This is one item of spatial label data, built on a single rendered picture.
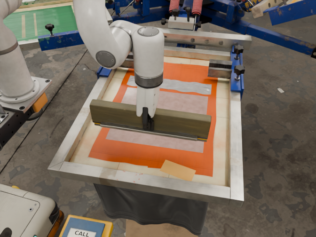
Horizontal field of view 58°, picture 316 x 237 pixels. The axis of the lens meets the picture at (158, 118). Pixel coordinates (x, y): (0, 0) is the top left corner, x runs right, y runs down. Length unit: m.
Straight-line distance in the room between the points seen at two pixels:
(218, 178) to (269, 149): 1.48
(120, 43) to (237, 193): 0.52
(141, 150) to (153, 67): 0.37
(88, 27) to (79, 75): 2.42
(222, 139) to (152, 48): 0.48
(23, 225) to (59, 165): 0.82
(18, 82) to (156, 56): 0.44
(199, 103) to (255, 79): 1.93
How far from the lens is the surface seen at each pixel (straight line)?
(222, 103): 1.16
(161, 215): 1.21
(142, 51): 0.66
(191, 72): 1.31
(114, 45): 0.63
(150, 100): 0.73
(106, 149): 0.98
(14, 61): 0.90
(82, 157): 0.97
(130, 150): 0.96
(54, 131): 2.48
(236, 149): 0.95
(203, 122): 0.80
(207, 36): 1.42
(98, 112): 0.86
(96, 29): 0.62
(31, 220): 1.71
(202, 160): 0.94
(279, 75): 3.18
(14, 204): 1.80
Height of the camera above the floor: 1.69
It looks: 44 degrees down
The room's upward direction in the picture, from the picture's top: straight up
